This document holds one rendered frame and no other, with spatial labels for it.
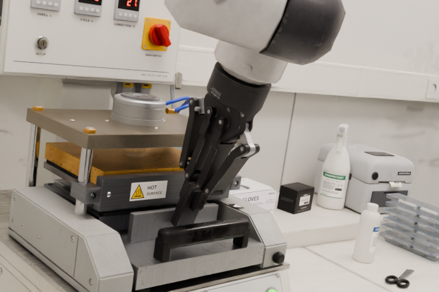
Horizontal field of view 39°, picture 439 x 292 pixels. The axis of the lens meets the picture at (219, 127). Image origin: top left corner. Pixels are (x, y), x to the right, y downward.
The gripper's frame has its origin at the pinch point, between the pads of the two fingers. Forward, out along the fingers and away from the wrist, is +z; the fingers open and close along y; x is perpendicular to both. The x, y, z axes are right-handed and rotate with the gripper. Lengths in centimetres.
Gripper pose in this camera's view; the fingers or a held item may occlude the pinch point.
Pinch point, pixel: (189, 204)
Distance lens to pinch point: 84.8
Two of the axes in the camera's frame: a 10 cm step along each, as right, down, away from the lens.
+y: 5.7, 5.3, -6.3
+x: 7.4, 0.0, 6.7
